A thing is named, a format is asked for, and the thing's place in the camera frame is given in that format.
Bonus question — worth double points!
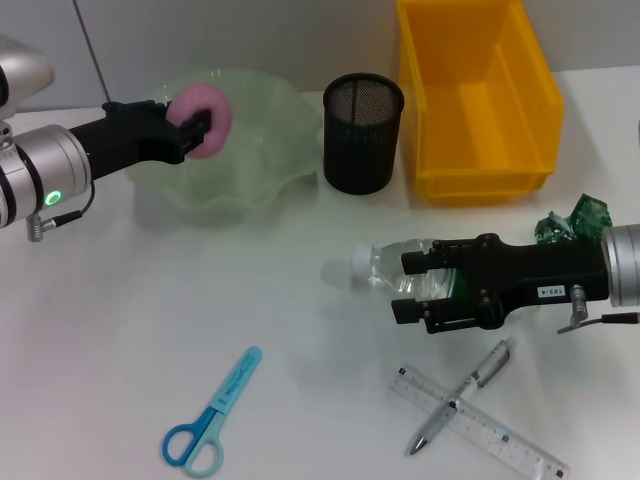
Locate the gripper cable with plug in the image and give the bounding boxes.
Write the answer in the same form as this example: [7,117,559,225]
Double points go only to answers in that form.
[25,182,97,243]
[557,283,640,335]

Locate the black mesh pen holder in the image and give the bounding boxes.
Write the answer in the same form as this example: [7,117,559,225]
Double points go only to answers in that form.
[322,73,405,195]

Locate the green plastic wrapper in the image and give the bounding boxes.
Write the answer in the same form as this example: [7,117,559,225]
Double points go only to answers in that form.
[534,193,614,247]

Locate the clear plastic ruler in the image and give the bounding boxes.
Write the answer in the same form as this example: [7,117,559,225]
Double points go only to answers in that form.
[389,364,571,480]

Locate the right gripper cable with plug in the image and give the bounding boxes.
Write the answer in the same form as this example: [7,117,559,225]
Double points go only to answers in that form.
[557,283,640,335]

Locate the yellow plastic bin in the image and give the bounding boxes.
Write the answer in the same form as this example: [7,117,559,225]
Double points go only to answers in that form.
[397,0,566,204]

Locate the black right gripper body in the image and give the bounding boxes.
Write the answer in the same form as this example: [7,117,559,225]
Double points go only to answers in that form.
[467,233,612,330]

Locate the green glass fruit plate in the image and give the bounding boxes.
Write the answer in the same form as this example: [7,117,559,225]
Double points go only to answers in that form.
[122,68,324,225]

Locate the silver clear pen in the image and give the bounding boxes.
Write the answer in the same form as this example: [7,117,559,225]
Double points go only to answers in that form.
[404,337,516,456]

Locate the clear water bottle green label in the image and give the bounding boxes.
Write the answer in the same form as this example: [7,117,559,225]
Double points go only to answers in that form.
[349,237,481,304]

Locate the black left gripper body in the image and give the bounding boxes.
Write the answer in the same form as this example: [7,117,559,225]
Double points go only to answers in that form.
[69,99,197,182]

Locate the left gripper cable with plug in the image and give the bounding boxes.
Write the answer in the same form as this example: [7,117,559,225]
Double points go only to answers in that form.
[25,182,97,243]

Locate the blue scissors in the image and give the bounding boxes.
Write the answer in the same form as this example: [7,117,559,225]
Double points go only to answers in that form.
[160,345,264,479]

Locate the pink peach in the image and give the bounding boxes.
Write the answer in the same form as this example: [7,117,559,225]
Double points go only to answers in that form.
[164,82,234,161]

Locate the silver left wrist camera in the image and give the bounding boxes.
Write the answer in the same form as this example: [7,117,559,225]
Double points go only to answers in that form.
[0,33,55,120]

